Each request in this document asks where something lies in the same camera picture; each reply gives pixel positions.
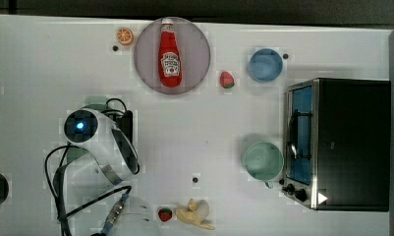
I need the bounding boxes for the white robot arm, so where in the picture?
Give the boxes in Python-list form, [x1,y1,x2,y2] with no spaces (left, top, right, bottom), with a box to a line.
[53,108,161,236]

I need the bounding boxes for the strawberry toy near plate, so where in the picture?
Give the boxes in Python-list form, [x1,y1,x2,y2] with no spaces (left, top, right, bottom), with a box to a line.
[220,71,235,89]

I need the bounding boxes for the grey round plate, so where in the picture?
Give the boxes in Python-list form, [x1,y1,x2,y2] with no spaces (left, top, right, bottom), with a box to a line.
[134,17,210,94]

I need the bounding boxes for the red ketchup bottle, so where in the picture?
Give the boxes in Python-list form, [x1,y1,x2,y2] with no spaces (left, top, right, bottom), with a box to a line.
[158,18,182,88]

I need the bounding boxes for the green mug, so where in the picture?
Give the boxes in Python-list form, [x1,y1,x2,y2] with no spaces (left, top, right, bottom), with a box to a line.
[241,142,284,189]

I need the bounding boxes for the blue bowl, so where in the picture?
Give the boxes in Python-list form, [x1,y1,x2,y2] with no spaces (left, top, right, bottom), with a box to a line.
[248,48,283,83]

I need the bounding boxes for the peeled banana toy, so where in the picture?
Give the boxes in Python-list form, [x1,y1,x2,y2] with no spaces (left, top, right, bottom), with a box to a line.
[175,199,215,230]

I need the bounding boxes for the small strawberry toy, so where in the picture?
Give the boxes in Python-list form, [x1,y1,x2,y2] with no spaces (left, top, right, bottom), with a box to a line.
[158,207,173,222]

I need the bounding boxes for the orange slice toy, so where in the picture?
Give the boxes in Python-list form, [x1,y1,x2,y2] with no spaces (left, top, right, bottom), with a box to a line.
[116,28,134,46]

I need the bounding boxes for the black toaster oven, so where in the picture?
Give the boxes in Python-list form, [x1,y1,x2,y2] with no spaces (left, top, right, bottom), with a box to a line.
[279,78,391,212]

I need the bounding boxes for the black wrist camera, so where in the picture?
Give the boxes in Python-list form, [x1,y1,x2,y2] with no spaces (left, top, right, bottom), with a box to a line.
[116,110,134,142]

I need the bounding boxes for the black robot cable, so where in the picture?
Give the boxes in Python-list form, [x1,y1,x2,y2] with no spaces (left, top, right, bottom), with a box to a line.
[44,97,134,236]

